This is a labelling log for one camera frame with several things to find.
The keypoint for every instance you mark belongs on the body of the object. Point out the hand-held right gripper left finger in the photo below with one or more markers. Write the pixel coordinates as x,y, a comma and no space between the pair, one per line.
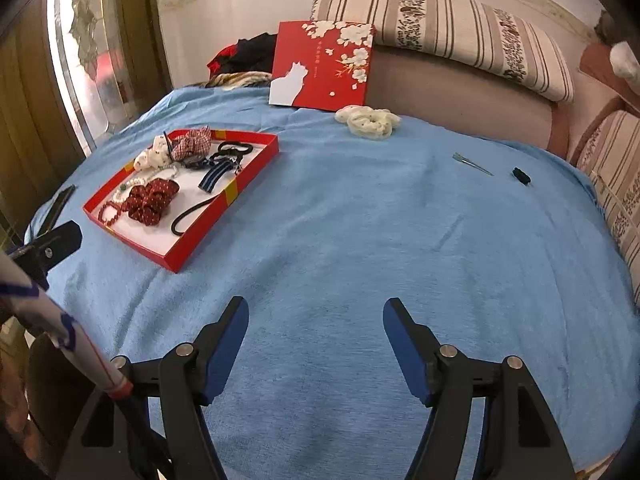
227,350

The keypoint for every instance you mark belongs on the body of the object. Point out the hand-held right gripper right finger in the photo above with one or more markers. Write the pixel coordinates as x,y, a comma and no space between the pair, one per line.
405,355

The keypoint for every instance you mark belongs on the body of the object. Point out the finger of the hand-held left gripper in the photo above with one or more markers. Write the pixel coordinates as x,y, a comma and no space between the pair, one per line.
52,210
55,242

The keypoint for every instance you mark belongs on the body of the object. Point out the red cardboard box tray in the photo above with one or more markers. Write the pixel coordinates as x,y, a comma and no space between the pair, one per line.
145,241

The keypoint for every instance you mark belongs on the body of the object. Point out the dark red scrunchie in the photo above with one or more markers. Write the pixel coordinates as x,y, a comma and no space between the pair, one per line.
150,200

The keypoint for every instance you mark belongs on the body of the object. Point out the thin black elastic band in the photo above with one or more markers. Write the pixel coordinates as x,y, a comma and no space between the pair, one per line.
176,230

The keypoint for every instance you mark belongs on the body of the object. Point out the red checked bow scrunchie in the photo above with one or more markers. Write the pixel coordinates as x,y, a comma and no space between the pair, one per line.
192,142

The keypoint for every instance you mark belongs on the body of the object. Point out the blue striped bow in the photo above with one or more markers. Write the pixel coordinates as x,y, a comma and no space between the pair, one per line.
212,180

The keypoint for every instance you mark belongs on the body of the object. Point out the brown curtain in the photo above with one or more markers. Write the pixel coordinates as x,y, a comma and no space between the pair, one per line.
30,110

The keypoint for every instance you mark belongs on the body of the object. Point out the white floral scrunchie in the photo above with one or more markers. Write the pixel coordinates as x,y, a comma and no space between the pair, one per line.
152,157

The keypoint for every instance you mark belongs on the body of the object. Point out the blue blanket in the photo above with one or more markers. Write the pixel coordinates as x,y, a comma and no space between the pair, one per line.
350,235

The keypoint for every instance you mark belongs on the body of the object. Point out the metal framed window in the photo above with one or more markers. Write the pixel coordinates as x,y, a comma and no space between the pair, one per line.
100,60

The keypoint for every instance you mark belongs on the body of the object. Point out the metal hair clip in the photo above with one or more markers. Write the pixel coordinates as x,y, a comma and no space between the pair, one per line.
472,164

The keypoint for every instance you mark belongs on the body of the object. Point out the small black hair clip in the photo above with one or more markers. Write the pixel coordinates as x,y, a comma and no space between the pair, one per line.
520,176

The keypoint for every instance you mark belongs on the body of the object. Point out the brown patterned cloth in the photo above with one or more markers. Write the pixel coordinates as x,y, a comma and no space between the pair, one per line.
240,80

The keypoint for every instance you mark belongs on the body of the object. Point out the cream white scrunchie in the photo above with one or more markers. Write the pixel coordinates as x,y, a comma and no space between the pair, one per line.
367,122

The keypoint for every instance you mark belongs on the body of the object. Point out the black and red clothes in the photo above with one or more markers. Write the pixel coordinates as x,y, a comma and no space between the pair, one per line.
250,52

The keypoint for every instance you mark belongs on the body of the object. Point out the mauve sofa cushion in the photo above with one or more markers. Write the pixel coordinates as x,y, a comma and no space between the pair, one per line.
460,100

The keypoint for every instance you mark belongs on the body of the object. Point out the short striped pillow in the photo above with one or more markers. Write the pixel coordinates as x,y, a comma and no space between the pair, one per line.
620,185

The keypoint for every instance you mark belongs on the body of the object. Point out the red flower-print box lid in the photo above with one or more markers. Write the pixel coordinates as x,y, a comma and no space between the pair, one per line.
320,80

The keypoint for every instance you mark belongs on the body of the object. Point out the long striped pillow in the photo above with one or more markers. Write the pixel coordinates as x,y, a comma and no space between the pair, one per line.
450,20

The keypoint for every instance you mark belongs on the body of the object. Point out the pink cushion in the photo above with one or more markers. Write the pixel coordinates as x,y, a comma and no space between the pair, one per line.
600,70

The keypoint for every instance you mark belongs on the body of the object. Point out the white fluffy cloth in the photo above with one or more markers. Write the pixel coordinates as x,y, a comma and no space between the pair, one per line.
625,60

